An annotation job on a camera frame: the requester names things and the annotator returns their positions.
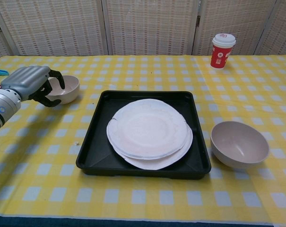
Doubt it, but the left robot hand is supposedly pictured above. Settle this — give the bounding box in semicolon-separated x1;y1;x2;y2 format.
0;65;66;108

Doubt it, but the beige bowl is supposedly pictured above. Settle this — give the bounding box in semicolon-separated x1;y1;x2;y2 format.
210;121;270;169
46;75;80;105

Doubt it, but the white paper plate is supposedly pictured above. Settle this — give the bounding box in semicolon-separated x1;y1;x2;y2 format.
106;98;191;159

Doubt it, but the white paper plate cracked rim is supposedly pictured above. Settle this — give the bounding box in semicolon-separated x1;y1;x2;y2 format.
112;125;194;171

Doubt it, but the black plastic tray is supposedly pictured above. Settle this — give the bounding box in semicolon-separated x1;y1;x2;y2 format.
76;90;212;180

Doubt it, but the yellow checked tablecloth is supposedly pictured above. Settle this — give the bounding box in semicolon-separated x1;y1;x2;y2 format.
0;54;286;222

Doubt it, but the red paper cup white lid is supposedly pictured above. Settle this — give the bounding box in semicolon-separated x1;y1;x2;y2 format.
210;33;236;70

